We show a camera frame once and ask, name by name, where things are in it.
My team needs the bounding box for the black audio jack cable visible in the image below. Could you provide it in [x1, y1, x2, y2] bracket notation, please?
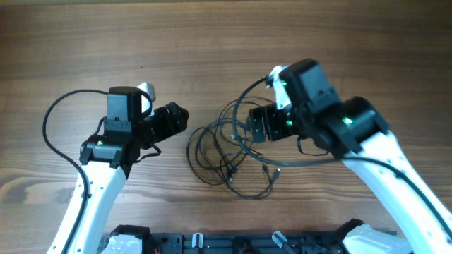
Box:
[217, 97, 283, 201]

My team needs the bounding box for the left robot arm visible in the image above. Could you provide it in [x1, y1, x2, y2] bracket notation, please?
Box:
[49, 83, 189, 253]

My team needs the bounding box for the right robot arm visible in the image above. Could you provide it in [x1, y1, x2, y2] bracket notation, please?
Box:
[248, 59, 451, 253]

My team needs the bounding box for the left camera black cable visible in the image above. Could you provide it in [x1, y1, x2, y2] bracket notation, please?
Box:
[42, 89, 110, 254]

